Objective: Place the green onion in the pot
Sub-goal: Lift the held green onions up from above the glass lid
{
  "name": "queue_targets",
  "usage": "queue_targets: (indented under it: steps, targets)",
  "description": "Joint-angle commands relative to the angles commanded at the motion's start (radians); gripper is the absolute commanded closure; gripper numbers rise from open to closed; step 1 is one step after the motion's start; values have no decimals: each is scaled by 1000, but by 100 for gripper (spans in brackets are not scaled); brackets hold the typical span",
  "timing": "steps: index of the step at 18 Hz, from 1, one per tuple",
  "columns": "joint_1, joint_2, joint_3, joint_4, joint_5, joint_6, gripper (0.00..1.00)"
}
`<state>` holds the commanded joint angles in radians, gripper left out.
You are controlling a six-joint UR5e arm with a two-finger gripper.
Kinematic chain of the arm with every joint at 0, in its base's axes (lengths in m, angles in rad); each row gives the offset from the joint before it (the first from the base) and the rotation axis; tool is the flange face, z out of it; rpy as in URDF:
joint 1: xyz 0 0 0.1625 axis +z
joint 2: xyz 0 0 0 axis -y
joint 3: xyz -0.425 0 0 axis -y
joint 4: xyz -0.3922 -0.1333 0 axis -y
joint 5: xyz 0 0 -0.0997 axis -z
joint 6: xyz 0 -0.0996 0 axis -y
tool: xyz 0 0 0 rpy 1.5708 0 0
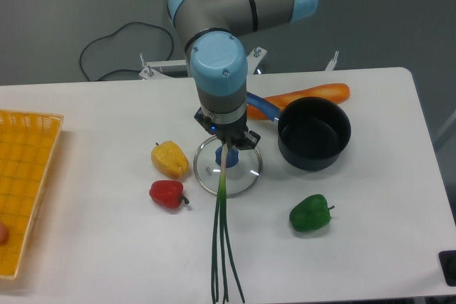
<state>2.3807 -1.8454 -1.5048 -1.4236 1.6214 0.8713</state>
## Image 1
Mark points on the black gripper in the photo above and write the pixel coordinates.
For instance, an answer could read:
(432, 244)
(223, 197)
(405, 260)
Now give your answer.
(230, 128)

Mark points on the green onion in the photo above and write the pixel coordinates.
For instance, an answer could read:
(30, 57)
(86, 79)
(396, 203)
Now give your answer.
(221, 245)

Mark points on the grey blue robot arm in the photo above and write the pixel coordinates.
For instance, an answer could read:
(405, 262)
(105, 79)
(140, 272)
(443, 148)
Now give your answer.
(209, 31)

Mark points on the glass lid with blue knob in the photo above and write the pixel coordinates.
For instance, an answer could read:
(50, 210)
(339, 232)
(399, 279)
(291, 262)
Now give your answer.
(244, 167)

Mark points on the yellow bell pepper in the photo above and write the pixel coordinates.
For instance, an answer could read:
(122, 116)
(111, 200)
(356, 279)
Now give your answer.
(169, 159)

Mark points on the red bell pepper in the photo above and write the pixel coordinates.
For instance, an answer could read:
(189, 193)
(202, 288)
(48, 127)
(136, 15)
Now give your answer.
(168, 193)

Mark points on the green bell pepper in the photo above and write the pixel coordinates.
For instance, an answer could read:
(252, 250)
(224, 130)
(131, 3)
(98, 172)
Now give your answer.
(311, 214)

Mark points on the orange carrot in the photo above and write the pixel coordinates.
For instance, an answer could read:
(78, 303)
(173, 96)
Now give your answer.
(335, 92)

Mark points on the yellow woven basket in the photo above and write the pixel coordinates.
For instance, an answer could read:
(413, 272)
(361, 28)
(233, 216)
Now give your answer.
(28, 141)

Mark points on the black device at table edge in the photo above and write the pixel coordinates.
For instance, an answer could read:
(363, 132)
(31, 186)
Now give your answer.
(448, 264)

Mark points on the dark pot with blue handle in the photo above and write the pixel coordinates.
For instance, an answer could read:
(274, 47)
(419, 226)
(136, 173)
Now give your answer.
(312, 132)

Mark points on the white metal robot base frame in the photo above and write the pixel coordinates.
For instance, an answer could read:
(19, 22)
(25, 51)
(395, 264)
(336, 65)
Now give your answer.
(178, 68)

